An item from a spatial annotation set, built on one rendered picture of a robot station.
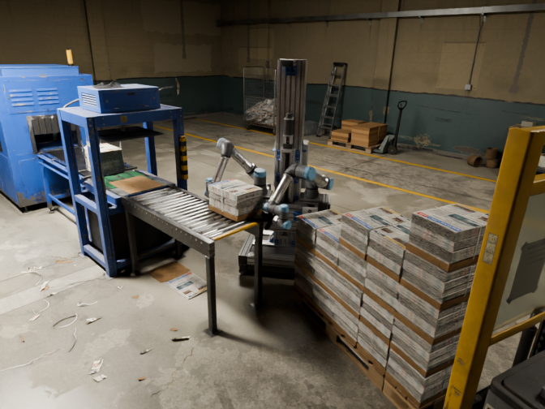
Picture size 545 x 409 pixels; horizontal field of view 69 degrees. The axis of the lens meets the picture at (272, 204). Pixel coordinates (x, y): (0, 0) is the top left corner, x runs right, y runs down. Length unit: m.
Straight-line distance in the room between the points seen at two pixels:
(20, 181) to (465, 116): 8.12
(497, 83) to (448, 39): 1.35
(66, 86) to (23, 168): 1.21
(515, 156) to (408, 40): 8.35
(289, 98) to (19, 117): 3.58
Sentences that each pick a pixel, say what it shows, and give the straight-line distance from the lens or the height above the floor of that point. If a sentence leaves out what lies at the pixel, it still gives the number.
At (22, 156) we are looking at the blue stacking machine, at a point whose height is 0.77.
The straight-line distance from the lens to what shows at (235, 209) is 3.16.
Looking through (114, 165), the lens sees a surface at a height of 0.89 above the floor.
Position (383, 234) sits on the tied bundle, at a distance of 2.51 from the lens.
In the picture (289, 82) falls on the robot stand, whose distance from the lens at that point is 3.69.
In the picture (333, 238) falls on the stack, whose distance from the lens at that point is 2.92.
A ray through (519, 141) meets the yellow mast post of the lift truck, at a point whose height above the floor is 1.81.
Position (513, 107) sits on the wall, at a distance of 9.14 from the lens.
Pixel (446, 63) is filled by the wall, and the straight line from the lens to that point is 9.53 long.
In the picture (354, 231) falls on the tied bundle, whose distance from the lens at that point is 2.68.
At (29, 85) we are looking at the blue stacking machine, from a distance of 5.96.
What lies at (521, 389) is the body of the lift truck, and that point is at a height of 0.80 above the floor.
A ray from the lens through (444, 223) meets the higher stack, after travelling 2.19.
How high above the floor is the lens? 2.09
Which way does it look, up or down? 21 degrees down
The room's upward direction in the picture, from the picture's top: 1 degrees clockwise
